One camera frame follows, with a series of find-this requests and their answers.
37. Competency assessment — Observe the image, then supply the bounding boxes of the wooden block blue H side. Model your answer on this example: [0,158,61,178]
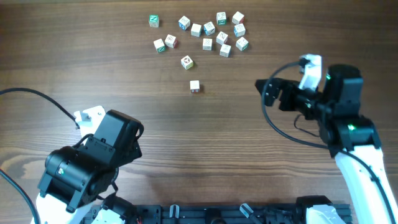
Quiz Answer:
[220,44,231,58]

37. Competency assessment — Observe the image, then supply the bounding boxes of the wooden block red pattern top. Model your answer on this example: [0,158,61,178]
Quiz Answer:
[216,31,228,45]

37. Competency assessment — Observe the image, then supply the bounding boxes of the wooden block red U side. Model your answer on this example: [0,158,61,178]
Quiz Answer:
[190,80,200,93]

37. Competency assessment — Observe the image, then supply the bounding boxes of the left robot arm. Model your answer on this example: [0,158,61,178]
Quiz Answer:
[32,110,144,223]

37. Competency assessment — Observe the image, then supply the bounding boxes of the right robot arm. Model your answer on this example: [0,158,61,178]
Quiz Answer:
[255,64,397,223]

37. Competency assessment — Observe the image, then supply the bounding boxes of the wooden block green side right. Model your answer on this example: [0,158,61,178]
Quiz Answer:
[236,37,249,51]

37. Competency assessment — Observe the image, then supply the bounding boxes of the wooden block blue P side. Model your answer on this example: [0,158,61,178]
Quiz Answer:
[234,24,246,37]

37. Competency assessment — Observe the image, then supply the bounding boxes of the wooden block M top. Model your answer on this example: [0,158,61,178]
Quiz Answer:
[202,38,213,51]

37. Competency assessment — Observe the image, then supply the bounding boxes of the wooden block blue X side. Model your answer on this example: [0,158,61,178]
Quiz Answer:
[203,21,215,35]

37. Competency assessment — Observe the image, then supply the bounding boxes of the wooden block green Z side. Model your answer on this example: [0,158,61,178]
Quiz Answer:
[216,12,227,25]

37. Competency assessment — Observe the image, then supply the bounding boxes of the wooden block yellow side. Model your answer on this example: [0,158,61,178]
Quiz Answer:
[181,55,194,70]

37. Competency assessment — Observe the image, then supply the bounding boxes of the plain white wooden block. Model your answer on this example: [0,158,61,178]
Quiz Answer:
[191,24,201,37]

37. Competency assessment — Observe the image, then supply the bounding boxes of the wooden block green side left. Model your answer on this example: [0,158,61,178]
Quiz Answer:
[154,39,165,53]

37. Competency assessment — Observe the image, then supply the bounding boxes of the wooden block shell top red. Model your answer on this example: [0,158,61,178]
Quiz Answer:
[165,34,177,49]

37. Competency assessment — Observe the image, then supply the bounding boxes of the wooden block green Z top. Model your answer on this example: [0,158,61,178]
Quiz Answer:
[149,14,160,28]

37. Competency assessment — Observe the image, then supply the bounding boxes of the right black cable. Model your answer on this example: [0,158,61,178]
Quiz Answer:
[261,60,398,218]

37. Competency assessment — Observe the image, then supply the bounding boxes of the black cable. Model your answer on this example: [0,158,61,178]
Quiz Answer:
[0,87,78,130]
[261,60,398,218]

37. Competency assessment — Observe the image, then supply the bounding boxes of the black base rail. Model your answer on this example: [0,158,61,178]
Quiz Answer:
[132,203,305,224]

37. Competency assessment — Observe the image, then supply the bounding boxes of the left black cable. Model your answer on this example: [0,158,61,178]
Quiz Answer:
[0,87,78,130]

